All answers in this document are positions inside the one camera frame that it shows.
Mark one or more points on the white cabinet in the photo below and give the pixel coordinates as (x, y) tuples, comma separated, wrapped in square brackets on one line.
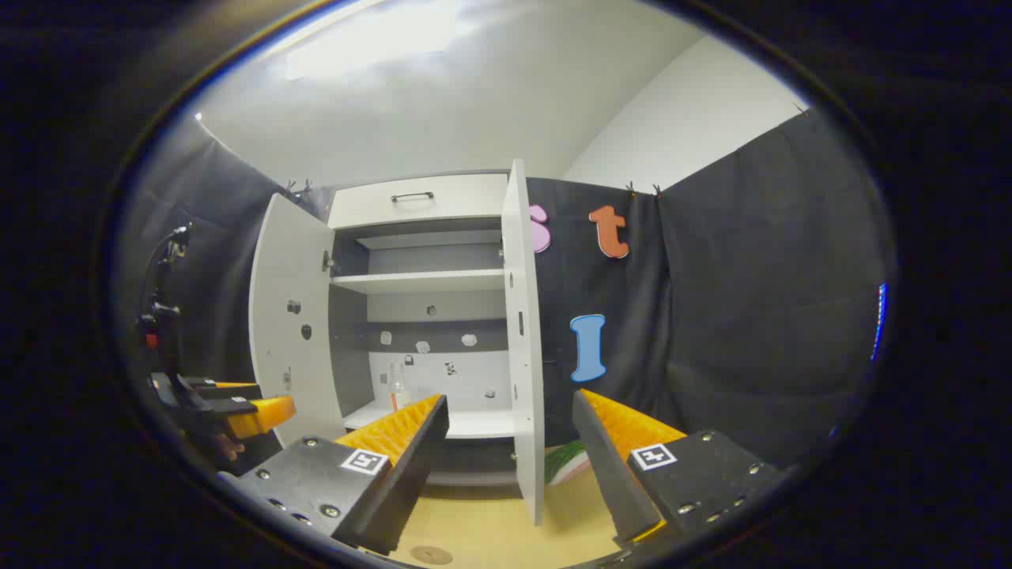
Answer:
[(411, 304)]

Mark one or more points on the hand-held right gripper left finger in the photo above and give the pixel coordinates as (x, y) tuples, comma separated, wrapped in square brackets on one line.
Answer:
[(411, 482)]

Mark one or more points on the white cabinet drawer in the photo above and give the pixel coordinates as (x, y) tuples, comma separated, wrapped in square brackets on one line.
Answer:
[(458, 201)]

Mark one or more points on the round brown coaster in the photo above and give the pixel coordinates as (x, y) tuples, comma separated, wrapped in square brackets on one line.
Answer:
[(431, 555)]

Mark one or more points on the clear glass bottle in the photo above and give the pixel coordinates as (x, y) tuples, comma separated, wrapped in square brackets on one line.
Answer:
[(399, 391)]

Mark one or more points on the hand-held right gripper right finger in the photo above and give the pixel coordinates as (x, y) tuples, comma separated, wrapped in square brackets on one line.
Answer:
[(613, 482)]

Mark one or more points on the white cabinet door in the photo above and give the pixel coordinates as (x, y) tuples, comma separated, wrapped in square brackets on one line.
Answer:
[(523, 332), (288, 316)]

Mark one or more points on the black backdrop cloth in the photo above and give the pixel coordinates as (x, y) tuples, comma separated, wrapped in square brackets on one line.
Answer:
[(751, 316)]

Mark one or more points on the white cabinet shelf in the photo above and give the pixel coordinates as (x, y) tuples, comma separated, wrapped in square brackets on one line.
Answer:
[(482, 423), (419, 280)]

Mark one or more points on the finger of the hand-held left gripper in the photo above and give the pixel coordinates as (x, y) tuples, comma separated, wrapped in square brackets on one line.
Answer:
[(229, 390), (261, 415)]

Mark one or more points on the green striped watermelon toy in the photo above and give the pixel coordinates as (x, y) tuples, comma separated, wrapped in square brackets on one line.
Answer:
[(563, 465)]

